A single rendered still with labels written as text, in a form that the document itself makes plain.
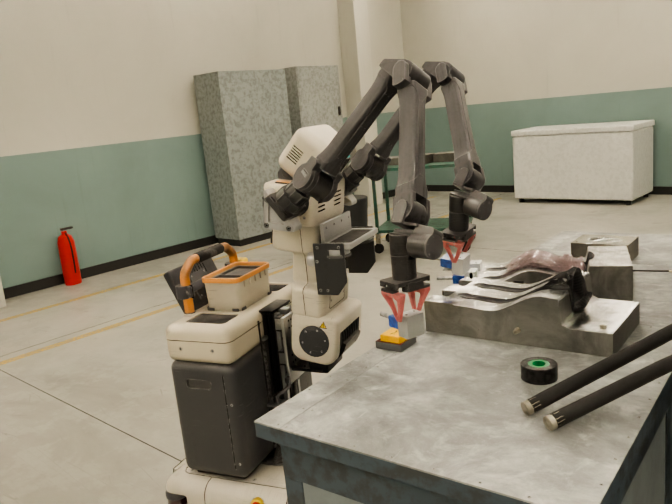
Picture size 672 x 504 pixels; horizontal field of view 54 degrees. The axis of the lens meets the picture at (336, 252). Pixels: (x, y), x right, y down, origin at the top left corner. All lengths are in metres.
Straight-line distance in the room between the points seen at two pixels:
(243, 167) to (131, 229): 1.41
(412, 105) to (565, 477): 0.90
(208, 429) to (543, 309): 1.14
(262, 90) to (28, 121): 2.55
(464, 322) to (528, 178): 7.05
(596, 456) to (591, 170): 7.29
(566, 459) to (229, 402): 1.18
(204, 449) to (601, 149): 6.84
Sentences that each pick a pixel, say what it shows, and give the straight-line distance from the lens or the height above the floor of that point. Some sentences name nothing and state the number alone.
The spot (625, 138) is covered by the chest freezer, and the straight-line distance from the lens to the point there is 8.28.
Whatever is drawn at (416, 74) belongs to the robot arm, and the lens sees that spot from 1.68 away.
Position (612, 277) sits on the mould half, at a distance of 2.07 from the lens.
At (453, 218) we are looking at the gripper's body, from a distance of 1.89.
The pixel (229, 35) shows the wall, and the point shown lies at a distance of 8.28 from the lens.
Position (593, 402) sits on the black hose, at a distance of 1.37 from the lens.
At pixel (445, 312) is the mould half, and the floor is 0.86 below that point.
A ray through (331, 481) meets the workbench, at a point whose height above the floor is 0.70.
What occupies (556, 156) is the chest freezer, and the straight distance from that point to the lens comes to 8.60.
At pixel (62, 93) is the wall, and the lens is 7.06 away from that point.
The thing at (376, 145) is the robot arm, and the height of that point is 1.30.
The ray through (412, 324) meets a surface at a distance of 1.51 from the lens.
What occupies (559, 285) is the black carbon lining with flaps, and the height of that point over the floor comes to 0.95.
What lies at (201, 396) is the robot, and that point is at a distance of 2.18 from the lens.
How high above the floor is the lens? 1.43
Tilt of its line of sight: 12 degrees down
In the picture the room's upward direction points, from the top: 6 degrees counter-clockwise
